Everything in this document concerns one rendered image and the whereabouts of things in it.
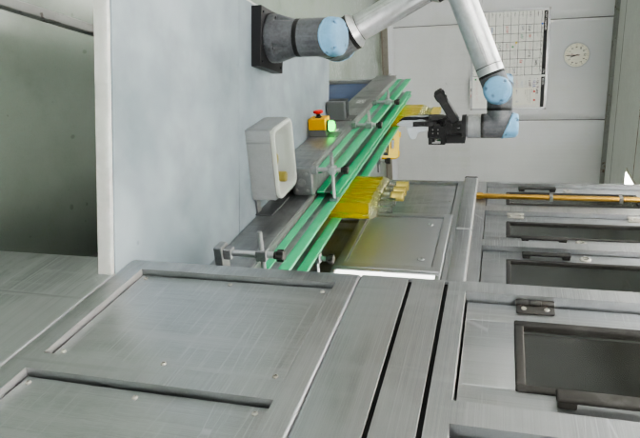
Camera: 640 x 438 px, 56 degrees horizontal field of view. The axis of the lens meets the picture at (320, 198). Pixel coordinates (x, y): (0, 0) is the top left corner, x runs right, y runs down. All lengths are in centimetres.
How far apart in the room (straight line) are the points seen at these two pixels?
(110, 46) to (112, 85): 8
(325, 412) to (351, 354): 13
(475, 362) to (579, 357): 15
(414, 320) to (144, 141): 70
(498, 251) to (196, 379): 141
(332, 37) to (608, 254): 112
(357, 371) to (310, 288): 28
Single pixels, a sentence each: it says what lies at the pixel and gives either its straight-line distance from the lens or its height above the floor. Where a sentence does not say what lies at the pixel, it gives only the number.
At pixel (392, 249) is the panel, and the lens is 205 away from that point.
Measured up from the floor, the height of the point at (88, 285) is 73.
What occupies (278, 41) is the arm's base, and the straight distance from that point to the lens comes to 190.
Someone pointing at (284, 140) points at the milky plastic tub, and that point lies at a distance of 197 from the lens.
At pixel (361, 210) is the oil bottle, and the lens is 204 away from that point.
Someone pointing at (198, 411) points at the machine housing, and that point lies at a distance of 88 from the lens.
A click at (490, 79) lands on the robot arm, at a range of 177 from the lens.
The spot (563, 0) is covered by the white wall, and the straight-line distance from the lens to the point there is 784.
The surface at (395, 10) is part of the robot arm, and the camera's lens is 198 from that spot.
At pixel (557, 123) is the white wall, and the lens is 806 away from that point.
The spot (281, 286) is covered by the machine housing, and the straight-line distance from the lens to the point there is 114.
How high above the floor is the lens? 148
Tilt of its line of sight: 16 degrees down
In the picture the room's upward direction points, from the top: 92 degrees clockwise
